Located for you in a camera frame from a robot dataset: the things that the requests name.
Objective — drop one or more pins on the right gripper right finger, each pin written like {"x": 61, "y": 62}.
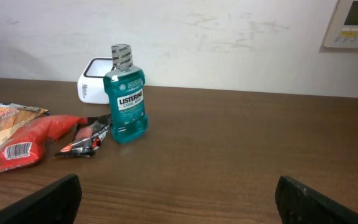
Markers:
{"x": 297, "y": 203}

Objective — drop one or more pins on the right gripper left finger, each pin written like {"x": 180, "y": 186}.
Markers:
{"x": 56, "y": 203}

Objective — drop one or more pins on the beige wall control panel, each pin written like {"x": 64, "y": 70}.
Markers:
{"x": 342, "y": 32}

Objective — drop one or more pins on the beige snack bag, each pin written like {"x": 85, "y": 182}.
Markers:
{"x": 14, "y": 116}

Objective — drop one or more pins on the teal mouthwash bottle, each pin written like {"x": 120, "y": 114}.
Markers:
{"x": 124, "y": 86}

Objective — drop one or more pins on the hex wrench set packet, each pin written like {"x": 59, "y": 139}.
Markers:
{"x": 88, "y": 137}

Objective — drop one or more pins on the red snack bag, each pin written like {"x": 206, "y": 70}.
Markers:
{"x": 26, "y": 146}

